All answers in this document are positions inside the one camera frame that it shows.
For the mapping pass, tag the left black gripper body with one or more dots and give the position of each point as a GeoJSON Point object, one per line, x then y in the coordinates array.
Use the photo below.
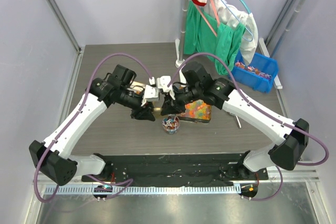
{"type": "Point", "coordinates": [137, 113]}

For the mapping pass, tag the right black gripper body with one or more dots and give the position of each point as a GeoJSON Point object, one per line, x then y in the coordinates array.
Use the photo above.
{"type": "Point", "coordinates": [179, 105]}

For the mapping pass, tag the clear glass jar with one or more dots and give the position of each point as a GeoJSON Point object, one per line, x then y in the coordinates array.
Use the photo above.
{"type": "Point", "coordinates": [171, 124]}

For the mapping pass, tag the gold tin of gummy candies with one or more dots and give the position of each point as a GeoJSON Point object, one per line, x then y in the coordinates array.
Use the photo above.
{"type": "Point", "coordinates": [196, 112]}

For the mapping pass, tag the silver metal scoop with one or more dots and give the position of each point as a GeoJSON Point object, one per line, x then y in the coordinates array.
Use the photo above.
{"type": "Point", "coordinates": [237, 120]}

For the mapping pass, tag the round wooden jar lid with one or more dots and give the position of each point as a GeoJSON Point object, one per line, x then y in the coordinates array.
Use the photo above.
{"type": "Point", "coordinates": [157, 112]}

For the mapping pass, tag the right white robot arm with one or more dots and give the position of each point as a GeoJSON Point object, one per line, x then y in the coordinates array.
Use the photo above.
{"type": "Point", "coordinates": [288, 137]}

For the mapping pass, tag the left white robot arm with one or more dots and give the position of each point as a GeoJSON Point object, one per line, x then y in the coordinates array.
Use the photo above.
{"type": "Point", "coordinates": [53, 157]}

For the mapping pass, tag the white clothes rack stand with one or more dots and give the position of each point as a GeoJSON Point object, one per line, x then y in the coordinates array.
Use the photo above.
{"type": "Point", "coordinates": [179, 45]}

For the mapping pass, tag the green cloth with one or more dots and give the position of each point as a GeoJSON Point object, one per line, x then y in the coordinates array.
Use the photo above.
{"type": "Point", "coordinates": [203, 34]}

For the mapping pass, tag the blue plastic bin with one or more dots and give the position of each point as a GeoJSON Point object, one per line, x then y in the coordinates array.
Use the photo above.
{"type": "Point", "coordinates": [259, 75]}

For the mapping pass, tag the white cloth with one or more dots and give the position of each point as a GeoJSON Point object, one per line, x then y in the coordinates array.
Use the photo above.
{"type": "Point", "coordinates": [231, 16]}

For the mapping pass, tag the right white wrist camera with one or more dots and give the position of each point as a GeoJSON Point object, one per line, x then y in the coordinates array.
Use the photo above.
{"type": "Point", "coordinates": [164, 86]}

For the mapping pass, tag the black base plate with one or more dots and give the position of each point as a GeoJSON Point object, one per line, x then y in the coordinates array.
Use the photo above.
{"type": "Point", "coordinates": [178, 170]}

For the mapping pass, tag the white slotted cable duct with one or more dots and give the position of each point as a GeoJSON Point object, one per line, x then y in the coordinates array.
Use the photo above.
{"type": "Point", "coordinates": [95, 189]}

